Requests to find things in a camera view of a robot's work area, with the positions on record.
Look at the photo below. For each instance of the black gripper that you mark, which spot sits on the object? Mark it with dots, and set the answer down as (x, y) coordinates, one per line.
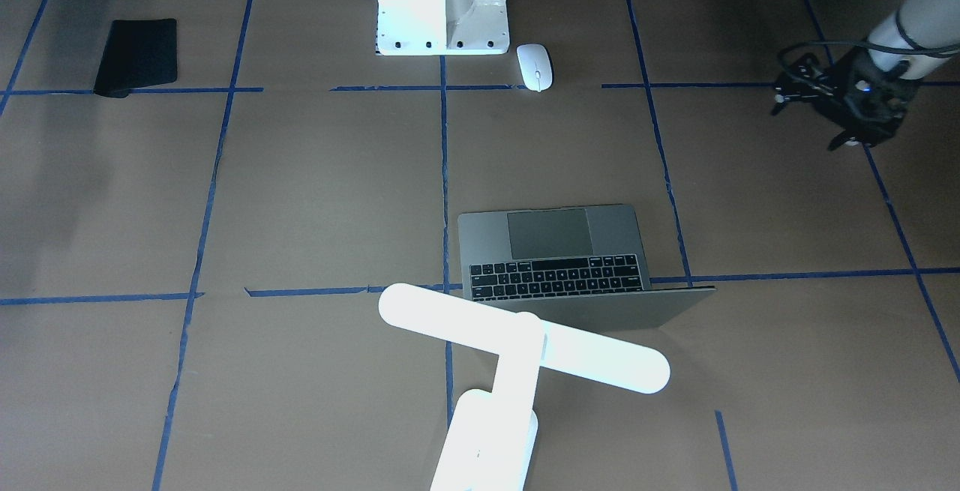
(846, 76)

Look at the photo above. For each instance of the grey laptop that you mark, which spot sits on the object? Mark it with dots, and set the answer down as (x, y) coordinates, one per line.
(582, 267)

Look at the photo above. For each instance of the white computer mouse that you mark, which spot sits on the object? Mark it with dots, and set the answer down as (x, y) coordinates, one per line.
(535, 66)

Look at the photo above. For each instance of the black mouse pad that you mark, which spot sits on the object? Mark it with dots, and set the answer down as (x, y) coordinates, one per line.
(138, 54)

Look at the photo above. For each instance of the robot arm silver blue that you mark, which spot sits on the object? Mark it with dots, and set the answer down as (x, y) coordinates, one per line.
(925, 30)

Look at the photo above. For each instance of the white desk lamp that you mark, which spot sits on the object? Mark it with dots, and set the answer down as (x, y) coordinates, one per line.
(492, 434)

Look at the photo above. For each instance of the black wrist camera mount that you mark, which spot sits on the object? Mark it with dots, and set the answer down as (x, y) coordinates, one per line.
(798, 82)

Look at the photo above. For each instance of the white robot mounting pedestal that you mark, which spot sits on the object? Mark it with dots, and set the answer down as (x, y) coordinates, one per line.
(442, 27)

